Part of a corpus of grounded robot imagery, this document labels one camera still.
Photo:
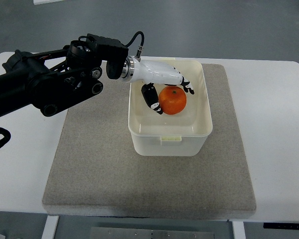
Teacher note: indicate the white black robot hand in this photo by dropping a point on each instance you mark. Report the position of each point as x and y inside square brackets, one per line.
[155, 76]

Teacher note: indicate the orange fruit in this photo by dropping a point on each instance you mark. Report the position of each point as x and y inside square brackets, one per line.
[172, 100]

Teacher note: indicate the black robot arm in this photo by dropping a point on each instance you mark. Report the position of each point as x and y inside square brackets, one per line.
[56, 80]

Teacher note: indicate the white plastic box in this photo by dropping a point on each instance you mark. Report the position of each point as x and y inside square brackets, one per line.
[182, 134]

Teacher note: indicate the grey felt mat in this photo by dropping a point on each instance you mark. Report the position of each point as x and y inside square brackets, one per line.
[97, 172]

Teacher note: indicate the white object top edge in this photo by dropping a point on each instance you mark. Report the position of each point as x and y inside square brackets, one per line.
[37, 2]

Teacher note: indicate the left white table leg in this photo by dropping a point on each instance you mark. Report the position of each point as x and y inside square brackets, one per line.
[50, 227]

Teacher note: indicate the white table leg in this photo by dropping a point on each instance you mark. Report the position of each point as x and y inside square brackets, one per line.
[238, 230]
[50, 227]

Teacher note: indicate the right white table leg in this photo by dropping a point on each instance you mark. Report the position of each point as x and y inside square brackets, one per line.
[238, 230]

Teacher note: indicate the black table control panel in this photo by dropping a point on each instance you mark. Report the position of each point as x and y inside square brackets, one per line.
[281, 226]

